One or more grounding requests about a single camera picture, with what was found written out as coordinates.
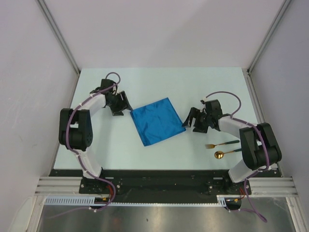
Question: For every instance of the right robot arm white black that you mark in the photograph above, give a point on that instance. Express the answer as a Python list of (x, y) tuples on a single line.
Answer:
[(259, 146)]

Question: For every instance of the white slotted cable duct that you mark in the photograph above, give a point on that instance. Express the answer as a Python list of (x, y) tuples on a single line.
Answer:
[(90, 201)]

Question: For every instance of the blue cloth napkin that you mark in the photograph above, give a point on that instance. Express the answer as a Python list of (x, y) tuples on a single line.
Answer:
[(156, 122)]

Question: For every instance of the gold fork green handle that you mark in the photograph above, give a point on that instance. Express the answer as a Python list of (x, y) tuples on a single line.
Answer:
[(211, 146)]

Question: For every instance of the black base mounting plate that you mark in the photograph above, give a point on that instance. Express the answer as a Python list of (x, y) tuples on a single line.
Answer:
[(162, 187)]

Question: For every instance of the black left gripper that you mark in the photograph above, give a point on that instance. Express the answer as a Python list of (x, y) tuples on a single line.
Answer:
[(124, 105)]

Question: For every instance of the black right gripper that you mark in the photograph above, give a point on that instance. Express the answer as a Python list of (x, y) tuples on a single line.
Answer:
[(195, 113)]

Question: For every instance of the aluminium front frame rail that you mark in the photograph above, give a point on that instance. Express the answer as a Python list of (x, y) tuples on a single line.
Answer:
[(260, 186)]

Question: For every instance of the gold spoon green handle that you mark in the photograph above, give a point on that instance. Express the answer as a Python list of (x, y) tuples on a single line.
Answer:
[(220, 154)]

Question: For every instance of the aluminium corner post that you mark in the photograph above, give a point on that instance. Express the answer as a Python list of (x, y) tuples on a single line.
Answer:
[(269, 34), (58, 35)]

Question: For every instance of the right aluminium corner post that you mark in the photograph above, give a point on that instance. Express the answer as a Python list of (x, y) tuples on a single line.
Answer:
[(269, 34)]

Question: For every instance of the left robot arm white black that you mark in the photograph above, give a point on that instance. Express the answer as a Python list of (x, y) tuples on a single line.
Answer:
[(75, 125)]

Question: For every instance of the left aluminium corner post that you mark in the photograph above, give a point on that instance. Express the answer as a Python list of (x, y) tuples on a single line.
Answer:
[(58, 35)]

